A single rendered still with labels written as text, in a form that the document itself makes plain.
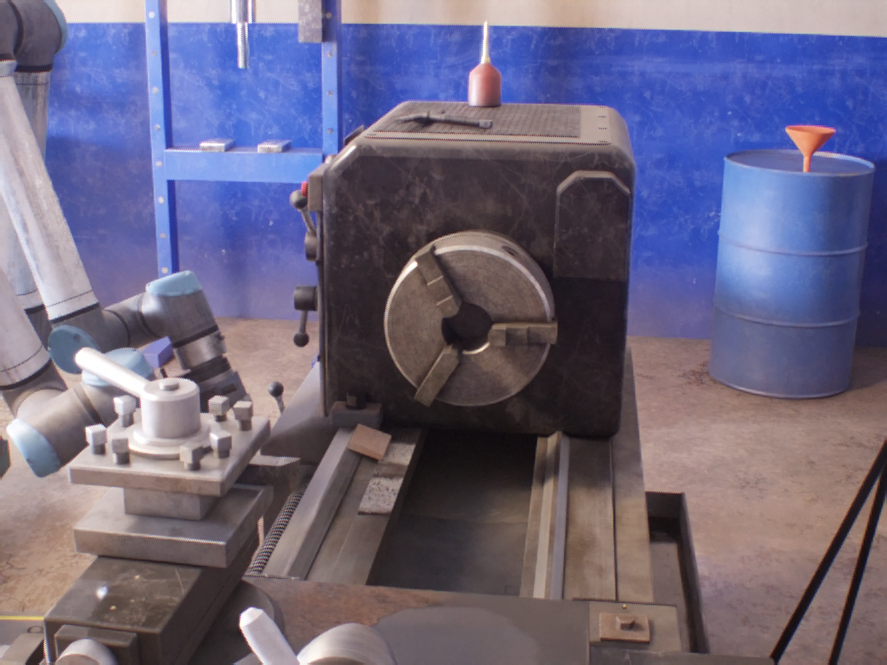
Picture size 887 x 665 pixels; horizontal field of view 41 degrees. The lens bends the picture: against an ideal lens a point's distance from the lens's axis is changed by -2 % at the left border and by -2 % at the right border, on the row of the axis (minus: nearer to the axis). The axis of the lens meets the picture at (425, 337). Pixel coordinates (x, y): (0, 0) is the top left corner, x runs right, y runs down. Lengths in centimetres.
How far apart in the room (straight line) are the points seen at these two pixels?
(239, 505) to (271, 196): 424
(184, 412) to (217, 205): 434
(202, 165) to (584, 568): 358
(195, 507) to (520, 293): 69
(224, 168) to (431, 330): 323
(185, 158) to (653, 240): 203
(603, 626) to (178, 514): 51
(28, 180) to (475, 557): 97
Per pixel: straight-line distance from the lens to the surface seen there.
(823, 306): 474
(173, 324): 214
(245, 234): 555
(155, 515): 128
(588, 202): 188
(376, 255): 199
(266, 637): 66
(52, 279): 211
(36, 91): 227
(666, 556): 264
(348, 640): 92
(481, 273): 176
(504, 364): 180
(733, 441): 436
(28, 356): 182
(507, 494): 213
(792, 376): 479
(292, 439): 216
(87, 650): 113
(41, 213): 211
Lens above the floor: 162
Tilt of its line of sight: 18 degrees down
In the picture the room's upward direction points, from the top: straight up
